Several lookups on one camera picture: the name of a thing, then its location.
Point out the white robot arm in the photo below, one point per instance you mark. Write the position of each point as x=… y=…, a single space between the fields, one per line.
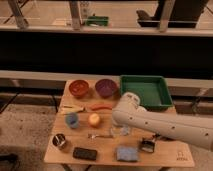
x=197 y=131

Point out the blue folded towel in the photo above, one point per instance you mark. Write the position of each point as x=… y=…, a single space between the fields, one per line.
x=126 y=154

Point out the purple bowl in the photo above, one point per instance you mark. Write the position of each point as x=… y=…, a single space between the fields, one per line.
x=106 y=87

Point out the red chili pepper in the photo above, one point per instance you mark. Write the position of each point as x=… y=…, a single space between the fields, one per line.
x=101 y=107

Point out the red bowl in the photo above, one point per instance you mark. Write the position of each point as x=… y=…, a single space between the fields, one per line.
x=79 y=88

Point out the yellow apple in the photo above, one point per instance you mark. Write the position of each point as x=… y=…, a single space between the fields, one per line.
x=94 y=120

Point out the yellow banana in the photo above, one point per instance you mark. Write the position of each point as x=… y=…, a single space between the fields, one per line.
x=71 y=109

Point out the green plastic tray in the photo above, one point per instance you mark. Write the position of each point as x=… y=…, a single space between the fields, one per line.
x=152 y=90

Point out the blue cup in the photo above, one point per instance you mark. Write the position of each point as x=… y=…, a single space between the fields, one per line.
x=72 y=120

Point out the clear glass cup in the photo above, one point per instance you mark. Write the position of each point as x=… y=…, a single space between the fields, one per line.
x=120 y=131

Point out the wooden table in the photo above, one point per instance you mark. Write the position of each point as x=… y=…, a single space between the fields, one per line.
x=166 y=154

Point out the silver fork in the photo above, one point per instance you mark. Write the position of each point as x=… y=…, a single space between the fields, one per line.
x=92 y=136

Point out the green box in background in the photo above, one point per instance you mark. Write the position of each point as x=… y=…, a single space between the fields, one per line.
x=97 y=20

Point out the black sponge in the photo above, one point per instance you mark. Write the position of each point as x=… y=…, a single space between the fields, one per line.
x=82 y=153

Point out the black binder clip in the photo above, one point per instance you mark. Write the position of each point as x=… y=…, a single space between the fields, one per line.
x=147 y=145

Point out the metal can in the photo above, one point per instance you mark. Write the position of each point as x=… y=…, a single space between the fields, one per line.
x=59 y=141

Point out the dark office chair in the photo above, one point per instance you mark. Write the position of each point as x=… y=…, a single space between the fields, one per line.
x=185 y=14

